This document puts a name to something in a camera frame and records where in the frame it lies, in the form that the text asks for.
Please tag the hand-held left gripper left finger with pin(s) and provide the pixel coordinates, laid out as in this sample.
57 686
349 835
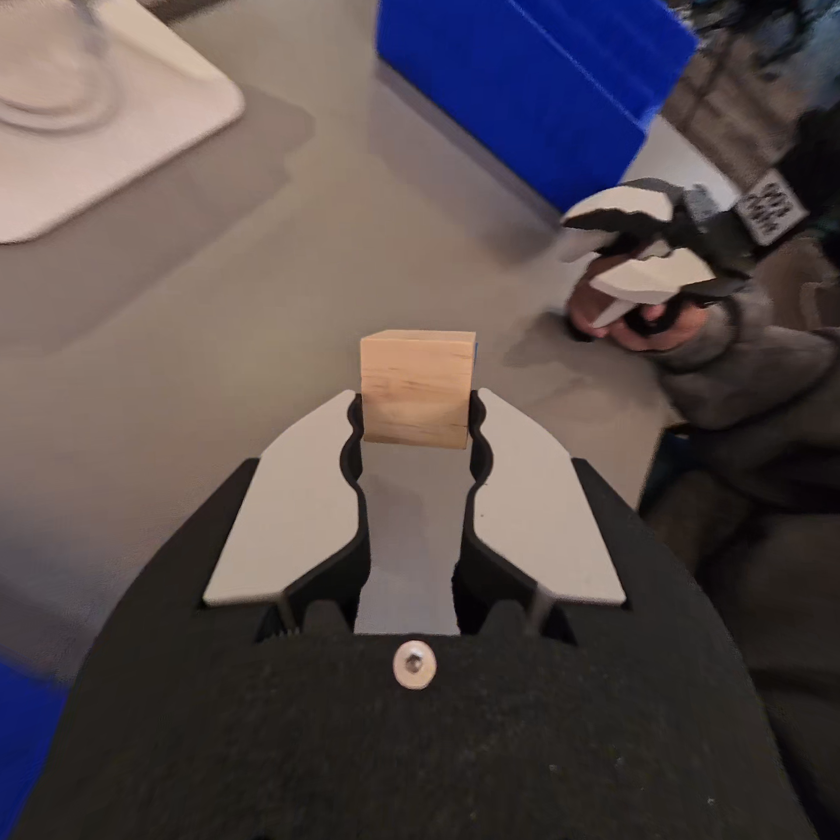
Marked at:
295 512

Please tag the person's right hand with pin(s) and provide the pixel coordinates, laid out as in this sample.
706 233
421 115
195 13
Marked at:
663 338

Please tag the wooden cube with blue stripe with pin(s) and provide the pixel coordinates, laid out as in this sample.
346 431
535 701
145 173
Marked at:
417 394

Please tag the person's legs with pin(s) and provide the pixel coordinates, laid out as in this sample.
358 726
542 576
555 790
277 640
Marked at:
774 623

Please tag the wood and white document stand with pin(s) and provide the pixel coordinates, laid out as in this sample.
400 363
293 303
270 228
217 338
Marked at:
131 151

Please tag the person's right forearm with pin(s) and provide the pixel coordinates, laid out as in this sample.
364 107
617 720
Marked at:
754 380

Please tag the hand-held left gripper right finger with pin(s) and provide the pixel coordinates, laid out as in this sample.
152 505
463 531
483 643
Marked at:
544 518

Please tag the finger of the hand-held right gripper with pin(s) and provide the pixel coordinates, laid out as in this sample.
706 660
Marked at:
623 207
656 279

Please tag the blue plastic bin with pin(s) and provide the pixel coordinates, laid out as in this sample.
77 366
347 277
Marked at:
26 741
525 92

